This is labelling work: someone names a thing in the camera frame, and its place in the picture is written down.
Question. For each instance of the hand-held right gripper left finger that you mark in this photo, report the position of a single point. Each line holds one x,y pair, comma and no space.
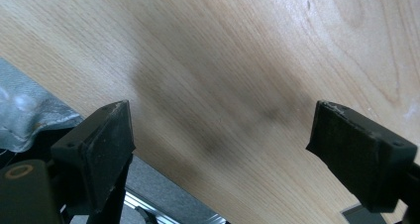
99,158

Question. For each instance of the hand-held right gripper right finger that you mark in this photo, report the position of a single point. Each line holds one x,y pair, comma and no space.
360,158

